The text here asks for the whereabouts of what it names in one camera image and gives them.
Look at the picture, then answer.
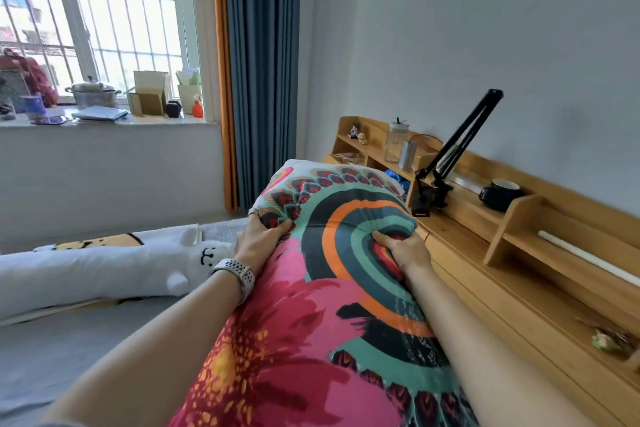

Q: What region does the small green toy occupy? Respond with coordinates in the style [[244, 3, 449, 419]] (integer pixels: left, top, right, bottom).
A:
[[589, 326, 633, 355]]

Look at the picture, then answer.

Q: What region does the long white bear plush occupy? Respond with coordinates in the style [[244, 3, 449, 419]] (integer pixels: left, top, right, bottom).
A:
[[0, 239, 236, 322]]

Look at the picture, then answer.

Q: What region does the barred window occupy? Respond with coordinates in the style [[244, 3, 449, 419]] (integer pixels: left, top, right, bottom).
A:
[[0, 0, 221, 107]]

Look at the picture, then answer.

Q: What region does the person's right forearm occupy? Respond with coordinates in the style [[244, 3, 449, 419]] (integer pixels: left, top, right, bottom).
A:
[[405, 264, 596, 427]]

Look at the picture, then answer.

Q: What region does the black mug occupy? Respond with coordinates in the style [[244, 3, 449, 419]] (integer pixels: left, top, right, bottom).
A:
[[479, 179, 523, 214]]

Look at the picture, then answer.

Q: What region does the person's left hand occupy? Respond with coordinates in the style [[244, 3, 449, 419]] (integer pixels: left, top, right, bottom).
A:
[[233, 209, 293, 275]]

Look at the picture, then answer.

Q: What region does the white tube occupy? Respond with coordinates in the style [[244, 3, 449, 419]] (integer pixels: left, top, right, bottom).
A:
[[537, 230, 640, 288]]

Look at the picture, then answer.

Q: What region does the steel pot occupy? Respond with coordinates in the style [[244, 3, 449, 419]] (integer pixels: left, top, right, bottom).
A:
[[65, 75, 123, 110]]

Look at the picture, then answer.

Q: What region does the white paper bag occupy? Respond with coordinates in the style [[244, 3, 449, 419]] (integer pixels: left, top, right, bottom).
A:
[[175, 67, 203, 115]]

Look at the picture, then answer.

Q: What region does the person's right hand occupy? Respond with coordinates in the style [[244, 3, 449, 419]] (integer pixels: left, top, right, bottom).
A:
[[372, 230, 433, 284]]

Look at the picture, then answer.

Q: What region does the white smartwatch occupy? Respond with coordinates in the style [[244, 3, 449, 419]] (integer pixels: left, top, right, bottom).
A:
[[211, 257, 257, 305]]

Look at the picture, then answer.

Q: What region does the wooden bed with grey sheet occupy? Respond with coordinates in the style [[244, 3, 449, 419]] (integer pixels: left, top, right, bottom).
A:
[[0, 116, 640, 427]]

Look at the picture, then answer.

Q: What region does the blue curtain with orange edge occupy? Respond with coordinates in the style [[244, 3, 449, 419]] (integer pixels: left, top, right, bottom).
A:
[[211, 0, 303, 216]]

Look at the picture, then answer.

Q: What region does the blue plastic bag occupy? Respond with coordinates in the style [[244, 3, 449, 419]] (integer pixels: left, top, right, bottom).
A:
[[385, 169, 412, 195]]

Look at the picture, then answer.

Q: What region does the blue cup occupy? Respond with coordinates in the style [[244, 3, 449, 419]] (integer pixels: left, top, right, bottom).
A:
[[22, 93, 49, 123]]

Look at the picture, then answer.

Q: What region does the silver cylinder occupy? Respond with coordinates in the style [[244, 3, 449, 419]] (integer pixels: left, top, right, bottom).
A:
[[398, 139, 419, 171]]

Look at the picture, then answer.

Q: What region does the colourful floral pillow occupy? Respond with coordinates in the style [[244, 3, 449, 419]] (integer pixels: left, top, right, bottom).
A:
[[169, 159, 481, 427]]

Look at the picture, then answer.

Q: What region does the cardboard box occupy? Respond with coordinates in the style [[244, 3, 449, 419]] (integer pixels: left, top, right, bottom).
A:
[[125, 70, 171, 117]]

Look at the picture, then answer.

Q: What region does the red garment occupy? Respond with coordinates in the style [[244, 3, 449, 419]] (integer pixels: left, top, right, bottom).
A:
[[0, 47, 59, 108]]

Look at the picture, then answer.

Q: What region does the person's left forearm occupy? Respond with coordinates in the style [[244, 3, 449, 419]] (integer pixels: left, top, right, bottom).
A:
[[42, 271, 243, 427]]

